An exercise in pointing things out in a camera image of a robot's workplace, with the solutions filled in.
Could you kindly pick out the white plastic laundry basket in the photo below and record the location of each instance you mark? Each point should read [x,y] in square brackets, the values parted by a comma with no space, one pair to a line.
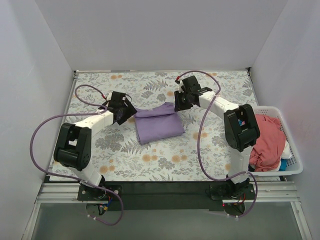
[294,164]

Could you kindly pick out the purple t shirt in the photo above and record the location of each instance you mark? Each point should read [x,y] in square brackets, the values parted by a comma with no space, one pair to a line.
[158,123]

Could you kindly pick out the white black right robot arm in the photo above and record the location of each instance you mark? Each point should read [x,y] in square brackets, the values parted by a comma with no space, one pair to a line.
[241,131]

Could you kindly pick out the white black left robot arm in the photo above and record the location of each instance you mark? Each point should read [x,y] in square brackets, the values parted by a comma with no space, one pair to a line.
[74,143]

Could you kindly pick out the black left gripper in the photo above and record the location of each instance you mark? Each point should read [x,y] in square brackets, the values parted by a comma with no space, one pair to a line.
[127,113]

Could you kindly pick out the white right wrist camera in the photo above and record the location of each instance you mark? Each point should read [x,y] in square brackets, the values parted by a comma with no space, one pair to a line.
[181,88]

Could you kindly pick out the aluminium table frame rail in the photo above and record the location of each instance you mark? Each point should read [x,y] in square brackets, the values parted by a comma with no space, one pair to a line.
[71,210]

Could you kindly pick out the white garment in basket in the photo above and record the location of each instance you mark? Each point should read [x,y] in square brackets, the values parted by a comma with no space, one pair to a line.
[286,154]

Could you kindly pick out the floral patterned table mat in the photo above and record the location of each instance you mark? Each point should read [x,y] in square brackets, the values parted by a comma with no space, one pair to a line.
[116,152]

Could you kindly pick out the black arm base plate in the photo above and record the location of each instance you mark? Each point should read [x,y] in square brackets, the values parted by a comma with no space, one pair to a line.
[176,195]

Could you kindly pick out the blue garment in basket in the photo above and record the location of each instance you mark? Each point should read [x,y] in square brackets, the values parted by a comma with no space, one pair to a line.
[283,165]

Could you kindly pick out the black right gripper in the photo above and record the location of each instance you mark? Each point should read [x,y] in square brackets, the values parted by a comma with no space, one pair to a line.
[180,100]

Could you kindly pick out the pink t shirt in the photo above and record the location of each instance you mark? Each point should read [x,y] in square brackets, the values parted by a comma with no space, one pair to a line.
[266,153]

